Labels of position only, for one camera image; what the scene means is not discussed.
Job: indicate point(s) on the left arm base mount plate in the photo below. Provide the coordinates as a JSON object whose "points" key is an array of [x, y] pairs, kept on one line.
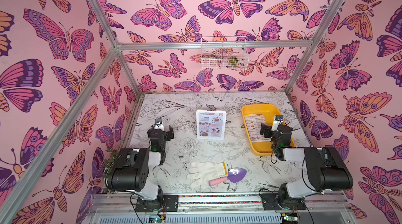
{"points": [[163, 203]]}

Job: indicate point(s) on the potted green plant white pot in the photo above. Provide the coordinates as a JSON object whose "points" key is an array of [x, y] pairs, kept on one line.
{"points": [[112, 155]]}

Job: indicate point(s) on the yellow plastic tray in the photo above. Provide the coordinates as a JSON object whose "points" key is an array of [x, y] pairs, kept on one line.
{"points": [[268, 110]]}

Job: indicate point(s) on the special menu paper sheet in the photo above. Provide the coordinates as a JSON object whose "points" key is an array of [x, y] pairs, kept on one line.
{"points": [[211, 126]]}

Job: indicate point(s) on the aluminium front rail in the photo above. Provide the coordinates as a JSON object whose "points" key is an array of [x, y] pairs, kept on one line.
{"points": [[221, 208]]}

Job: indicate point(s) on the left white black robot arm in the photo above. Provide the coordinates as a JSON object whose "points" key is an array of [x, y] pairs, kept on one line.
{"points": [[130, 171]]}

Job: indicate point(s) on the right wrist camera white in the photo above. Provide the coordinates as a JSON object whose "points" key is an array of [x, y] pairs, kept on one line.
{"points": [[277, 121]]}

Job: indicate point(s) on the white wire wall basket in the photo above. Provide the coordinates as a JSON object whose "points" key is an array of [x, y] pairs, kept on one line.
{"points": [[224, 55]]}

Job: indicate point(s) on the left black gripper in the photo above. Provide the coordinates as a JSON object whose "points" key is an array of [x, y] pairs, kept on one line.
{"points": [[168, 135]]}

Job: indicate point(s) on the clear acrylic menu holder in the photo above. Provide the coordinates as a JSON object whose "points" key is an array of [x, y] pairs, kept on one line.
{"points": [[211, 124]]}

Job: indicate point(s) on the dim sum menu sheet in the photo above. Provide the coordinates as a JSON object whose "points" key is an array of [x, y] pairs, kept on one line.
{"points": [[253, 126]]}

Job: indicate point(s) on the purple pink garden trowel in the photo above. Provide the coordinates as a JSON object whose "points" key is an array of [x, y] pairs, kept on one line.
{"points": [[234, 175]]}

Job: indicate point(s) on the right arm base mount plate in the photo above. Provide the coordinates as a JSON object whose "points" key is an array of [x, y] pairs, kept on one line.
{"points": [[271, 201]]}

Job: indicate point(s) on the white work glove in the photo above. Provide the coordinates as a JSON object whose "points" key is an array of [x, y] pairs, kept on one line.
{"points": [[200, 173]]}

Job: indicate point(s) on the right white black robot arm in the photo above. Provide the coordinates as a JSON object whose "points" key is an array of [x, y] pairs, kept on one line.
{"points": [[322, 169]]}

